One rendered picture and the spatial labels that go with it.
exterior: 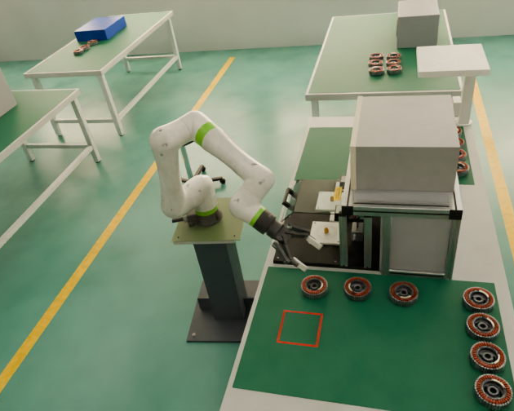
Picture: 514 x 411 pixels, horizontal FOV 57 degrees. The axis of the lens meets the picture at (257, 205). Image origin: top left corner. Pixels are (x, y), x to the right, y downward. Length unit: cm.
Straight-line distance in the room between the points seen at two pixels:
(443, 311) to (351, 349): 40
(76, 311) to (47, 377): 49
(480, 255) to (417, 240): 37
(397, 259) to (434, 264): 15
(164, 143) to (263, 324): 85
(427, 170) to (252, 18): 529
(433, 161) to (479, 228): 61
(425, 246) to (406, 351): 43
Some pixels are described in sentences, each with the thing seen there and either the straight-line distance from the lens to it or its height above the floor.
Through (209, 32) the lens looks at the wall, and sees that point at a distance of 717.
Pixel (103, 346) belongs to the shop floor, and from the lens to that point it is 313.
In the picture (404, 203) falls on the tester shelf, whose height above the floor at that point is 111.
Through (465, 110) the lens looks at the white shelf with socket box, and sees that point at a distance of 315.
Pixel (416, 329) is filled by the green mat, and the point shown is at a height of 75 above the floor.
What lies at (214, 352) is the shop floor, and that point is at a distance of 286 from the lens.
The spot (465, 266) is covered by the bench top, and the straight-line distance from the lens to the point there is 220.
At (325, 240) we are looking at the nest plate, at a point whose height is 78.
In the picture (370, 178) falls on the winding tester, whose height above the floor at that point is 117.
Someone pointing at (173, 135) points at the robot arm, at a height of 136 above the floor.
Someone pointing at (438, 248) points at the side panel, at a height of 91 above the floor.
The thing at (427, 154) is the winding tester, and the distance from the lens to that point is 187.
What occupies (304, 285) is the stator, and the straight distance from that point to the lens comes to 202.
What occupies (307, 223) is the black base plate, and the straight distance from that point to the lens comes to 234.
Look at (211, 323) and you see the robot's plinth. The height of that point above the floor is 2.
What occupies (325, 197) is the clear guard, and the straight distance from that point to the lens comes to 200.
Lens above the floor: 227
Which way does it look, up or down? 37 degrees down
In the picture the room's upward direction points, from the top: 10 degrees counter-clockwise
